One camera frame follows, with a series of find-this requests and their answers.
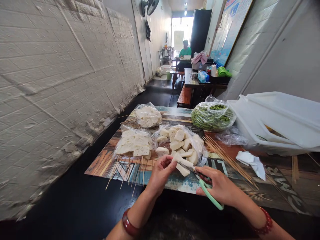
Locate white plastic bin with lid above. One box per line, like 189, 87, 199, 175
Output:
227, 91, 320, 157

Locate person's right index finger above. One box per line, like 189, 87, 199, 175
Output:
195, 166, 218, 179

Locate white steamed bun piece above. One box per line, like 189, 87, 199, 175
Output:
173, 152, 195, 177

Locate dark wooden table with clutter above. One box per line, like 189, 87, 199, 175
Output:
184, 51, 232, 102

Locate bag of skewered bun slices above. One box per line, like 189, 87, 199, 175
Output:
105, 125, 155, 198

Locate black wall fan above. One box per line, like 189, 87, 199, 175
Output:
140, 0, 160, 17

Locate dark hanging cloth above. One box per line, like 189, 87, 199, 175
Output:
145, 19, 152, 42

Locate clear bag of bun chunks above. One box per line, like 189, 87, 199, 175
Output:
152, 124, 209, 167

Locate person's right thumb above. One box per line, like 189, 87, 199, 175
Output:
195, 186, 212, 197

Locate green handled scissors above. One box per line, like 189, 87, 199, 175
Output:
175, 161, 225, 211

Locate empty clear plastic bag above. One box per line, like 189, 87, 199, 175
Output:
215, 126, 248, 147

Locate bag of green bean pods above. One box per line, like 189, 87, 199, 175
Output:
190, 95, 237, 133

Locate wooden bench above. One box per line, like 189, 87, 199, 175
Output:
177, 83, 193, 108

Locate bag of round white slices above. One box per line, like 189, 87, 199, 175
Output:
135, 102, 163, 129

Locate person's left fingers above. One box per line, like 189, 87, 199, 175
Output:
156, 154, 175, 168

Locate pile of bamboo skewers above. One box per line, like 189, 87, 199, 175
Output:
202, 135, 260, 191
118, 113, 141, 126

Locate person's right hand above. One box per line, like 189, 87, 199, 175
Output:
195, 166, 242, 208

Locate person's left thumb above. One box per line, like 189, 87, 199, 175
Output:
165, 160, 178, 177

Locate white crumpled tissue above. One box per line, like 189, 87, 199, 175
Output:
235, 150, 266, 181

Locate person's left hand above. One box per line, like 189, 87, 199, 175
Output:
146, 154, 178, 198

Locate black refrigerator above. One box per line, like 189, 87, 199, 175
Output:
190, 9, 213, 55

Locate blue wall poster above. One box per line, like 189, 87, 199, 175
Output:
209, 0, 253, 67

